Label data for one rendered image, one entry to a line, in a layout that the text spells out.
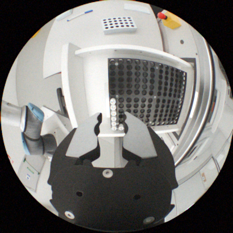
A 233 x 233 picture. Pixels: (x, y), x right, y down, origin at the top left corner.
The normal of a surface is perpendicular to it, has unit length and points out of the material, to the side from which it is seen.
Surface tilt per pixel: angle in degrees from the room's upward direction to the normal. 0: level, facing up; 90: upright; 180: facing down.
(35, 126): 69
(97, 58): 0
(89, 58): 0
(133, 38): 0
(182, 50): 90
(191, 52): 90
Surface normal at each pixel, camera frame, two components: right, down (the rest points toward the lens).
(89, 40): 0.02, 0.49
